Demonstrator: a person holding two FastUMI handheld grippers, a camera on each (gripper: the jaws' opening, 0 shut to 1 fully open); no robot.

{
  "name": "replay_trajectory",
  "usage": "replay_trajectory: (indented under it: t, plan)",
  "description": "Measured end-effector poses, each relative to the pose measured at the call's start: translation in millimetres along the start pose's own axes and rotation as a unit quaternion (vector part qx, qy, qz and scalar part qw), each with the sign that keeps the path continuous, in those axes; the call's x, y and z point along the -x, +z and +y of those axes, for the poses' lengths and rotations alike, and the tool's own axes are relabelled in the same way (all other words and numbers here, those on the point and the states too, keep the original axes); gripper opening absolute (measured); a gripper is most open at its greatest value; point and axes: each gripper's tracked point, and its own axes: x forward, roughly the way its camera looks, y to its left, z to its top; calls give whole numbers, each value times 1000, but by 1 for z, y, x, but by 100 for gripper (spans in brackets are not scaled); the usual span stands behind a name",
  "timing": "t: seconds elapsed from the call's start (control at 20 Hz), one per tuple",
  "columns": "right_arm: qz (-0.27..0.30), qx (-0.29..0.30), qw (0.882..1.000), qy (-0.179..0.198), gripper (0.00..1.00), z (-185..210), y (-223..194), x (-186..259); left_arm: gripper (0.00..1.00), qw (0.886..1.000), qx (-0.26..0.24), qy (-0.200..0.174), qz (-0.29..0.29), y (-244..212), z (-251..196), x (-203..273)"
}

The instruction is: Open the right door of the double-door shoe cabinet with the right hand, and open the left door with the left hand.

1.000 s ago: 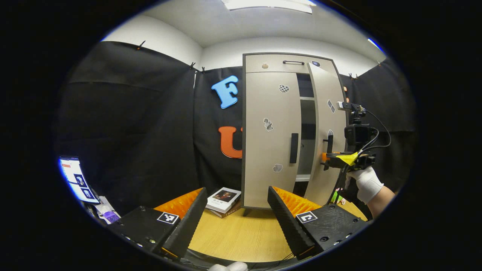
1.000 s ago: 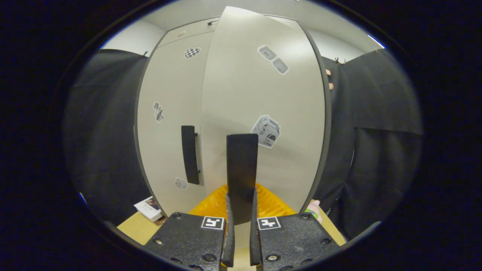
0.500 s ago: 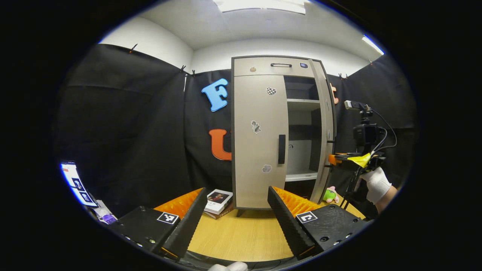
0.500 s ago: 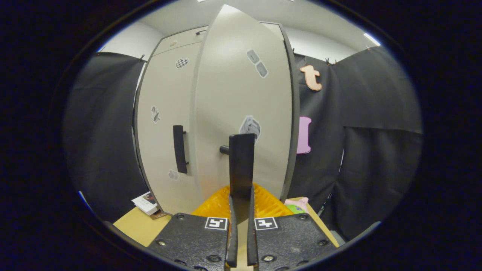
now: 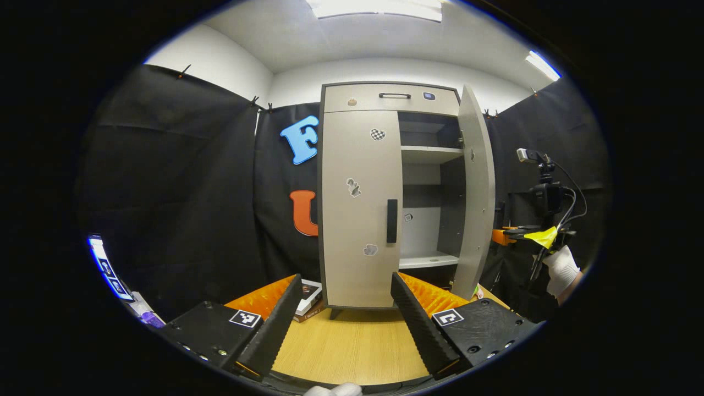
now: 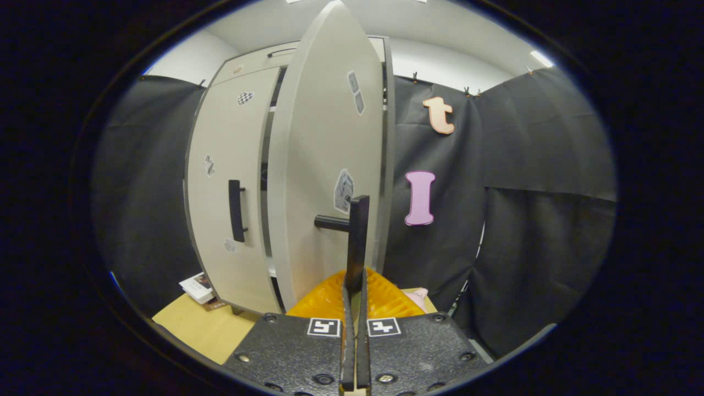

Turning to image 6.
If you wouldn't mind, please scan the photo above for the beige shoe cabinet door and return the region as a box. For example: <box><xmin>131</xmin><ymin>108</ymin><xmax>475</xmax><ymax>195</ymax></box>
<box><xmin>184</xmin><ymin>66</ymin><xmax>284</xmax><ymax>315</ymax></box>
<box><xmin>268</xmin><ymin>0</ymin><xmax>386</xmax><ymax>311</ymax></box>

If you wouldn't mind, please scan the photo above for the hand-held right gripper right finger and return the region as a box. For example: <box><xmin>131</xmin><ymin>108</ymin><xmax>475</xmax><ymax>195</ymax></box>
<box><xmin>355</xmin><ymin>268</ymin><xmax>490</xmax><ymax>396</ymax></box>

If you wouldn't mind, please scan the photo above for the black backdrop cloth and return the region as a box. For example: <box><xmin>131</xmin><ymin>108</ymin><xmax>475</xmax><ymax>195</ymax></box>
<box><xmin>91</xmin><ymin>66</ymin><xmax>617</xmax><ymax>358</ymax></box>

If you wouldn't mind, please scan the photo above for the green and pink plush toy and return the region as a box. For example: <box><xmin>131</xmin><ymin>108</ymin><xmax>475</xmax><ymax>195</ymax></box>
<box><xmin>403</xmin><ymin>287</ymin><xmax>430</xmax><ymax>313</ymax></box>

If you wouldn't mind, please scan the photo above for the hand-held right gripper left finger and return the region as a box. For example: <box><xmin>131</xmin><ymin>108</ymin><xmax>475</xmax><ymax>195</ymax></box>
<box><xmin>223</xmin><ymin>268</ymin><xmax>356</xmax><ymax>396</ymax></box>

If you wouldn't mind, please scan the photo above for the beige double-door shoe cabinet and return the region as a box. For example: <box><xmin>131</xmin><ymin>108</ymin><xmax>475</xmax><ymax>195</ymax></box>
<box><xmin>184</xmin><ymin>36</ymin><xmax>395</xmax><ymax>320</ymax></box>

